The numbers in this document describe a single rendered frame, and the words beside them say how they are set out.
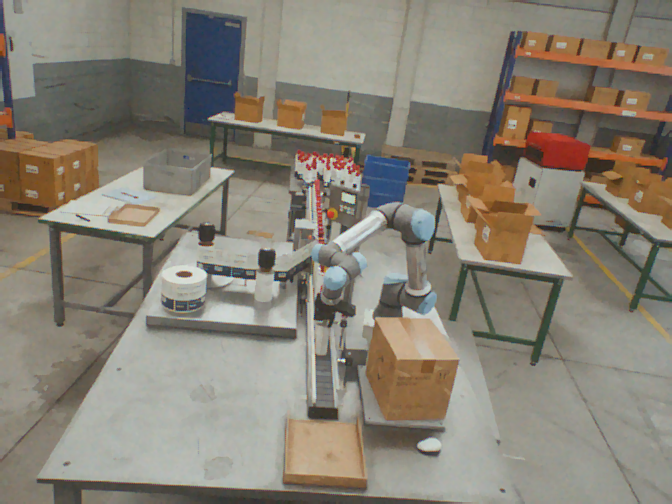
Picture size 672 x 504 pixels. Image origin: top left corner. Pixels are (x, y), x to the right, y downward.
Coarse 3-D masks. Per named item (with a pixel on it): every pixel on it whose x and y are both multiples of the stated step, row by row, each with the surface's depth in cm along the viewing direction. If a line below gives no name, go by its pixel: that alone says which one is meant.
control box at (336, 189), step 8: (336, 184) 266; (352, 184) 269; (336, 192) 266; (352, 192) 262; (336, 200) 268; (328, 208) 271; (336, 208) 269; (336, 216) 270; (344, 216) 268; (352, 216) 265; (344, 224) 269; (352, 224) 266
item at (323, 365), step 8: (328, 344) 242; (328, 352) 236; (320, 360) 230; (328, 360) 231; (320, 368) 224; (328, 368) 225; (320, 376) 219; (328, 376) 220; (320, 384) 214; (328, 384) 215; (320, 392) 210; (328, 392) 210; (320, 400) 205; (328, 400) 206
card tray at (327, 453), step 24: (288, 432) 194; (312, 432) 195; (336, 432) 197; (360, 432) 193; (288, 456) 183; (312, 456) 184; (336, 456) 186; (360, 456) 187; (288, 480) 173; (312, 480) 173; (336, 480) 174; (360, 480) 174
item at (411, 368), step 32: (384, 320) 219; (416, 320) 223; (384, 352) 208; (416, 352) 200; (448, 352) 203; (384, 384) 206; (416, 384) 200; (448, 384) 203; (384, 416) 205; (416, 416) 206
